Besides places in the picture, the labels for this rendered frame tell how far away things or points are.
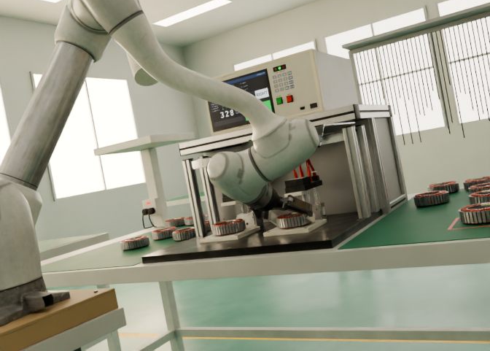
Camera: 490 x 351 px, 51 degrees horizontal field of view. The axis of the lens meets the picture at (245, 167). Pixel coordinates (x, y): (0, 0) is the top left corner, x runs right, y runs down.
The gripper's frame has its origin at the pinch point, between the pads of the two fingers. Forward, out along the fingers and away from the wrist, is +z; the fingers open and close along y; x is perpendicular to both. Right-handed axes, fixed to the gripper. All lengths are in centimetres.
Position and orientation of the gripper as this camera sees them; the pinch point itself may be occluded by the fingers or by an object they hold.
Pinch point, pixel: (294, 218)
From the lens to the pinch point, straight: 161.1
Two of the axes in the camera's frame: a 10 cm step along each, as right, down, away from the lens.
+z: 5.3, 4.0, 7.4
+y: 8.4, -1.5, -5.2
